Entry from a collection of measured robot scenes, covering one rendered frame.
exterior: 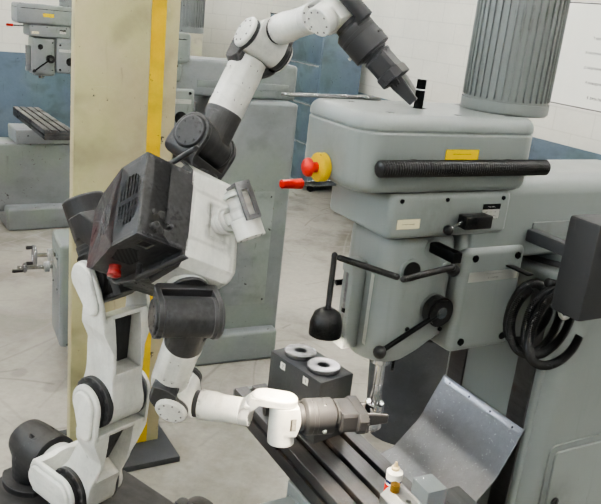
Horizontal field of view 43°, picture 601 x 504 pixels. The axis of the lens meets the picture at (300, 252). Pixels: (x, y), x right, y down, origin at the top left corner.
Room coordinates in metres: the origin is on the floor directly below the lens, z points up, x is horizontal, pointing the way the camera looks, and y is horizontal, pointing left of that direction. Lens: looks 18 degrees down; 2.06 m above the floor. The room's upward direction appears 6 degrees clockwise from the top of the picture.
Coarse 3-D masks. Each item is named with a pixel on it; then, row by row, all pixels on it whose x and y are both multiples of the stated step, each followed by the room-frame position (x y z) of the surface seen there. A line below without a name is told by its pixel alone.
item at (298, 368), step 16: (272, 352) 1.96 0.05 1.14; (288, 352) 1.93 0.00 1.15; (304, 352) 1.97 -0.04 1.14; (272, 368) 1.95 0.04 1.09; (288, 368) 1.90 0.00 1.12; (304, 368) 1.87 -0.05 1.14; (320, 368) 1.86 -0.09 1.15; (336, 368) 1.87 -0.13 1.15; (272, 384) 1.95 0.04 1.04; (288, 384) 1.89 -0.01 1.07; (304, 384) 1.84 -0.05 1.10; (320, 384) 1.80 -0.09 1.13; (336, 384) 1.84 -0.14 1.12; (336, 432) 1.85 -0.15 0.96
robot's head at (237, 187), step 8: (232, 184) 1.60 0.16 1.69; (240, 184) 1.59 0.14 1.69; (248, 184) 1.60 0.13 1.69; (232, 192) 1.60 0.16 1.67; (240, 192) 1.58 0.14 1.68; (248, 192) 1.60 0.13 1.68; (240, 200) 1.58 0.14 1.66; (256, 208) 1.58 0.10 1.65; (248, 216) 1.57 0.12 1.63; (256, 216) 1.58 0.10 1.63
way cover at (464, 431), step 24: (456, 384) 1.94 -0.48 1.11; (432, 408) 1.94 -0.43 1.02; (456, 408) 1.89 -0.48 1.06; (480, 408) 1.84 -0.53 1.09; (408, 432) 1.93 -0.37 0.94; (432, 432) 1.89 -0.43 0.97; (456, 432) 1.84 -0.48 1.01; (480, 432) 1.79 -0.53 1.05; (504, 432) 1.75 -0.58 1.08; (384, 456) 1.88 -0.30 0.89; (408, 456) 1.86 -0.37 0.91; (432, 456) 1.83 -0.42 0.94; (456, 456) 1.79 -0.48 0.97; (480, 456) 1.75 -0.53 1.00; (504, 456) 1.70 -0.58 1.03; (456, 480) 1.73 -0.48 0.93; (480, 480) 1.70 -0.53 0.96
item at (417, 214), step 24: (336, 192) 1.68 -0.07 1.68; (360, 192) 1.60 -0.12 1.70; (432, 192) 1.56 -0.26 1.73; (456, 192) 1.59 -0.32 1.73; (480, 192) 1.63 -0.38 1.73; (504, 192) 1.66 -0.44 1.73; (360, 216) 1.59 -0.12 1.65; (384, 216) 1.51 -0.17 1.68; (408, 216) 1.52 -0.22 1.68; (432, 216) 1.55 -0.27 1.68; (456, 216) 1.59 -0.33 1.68; (504, 216) 1.66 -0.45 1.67
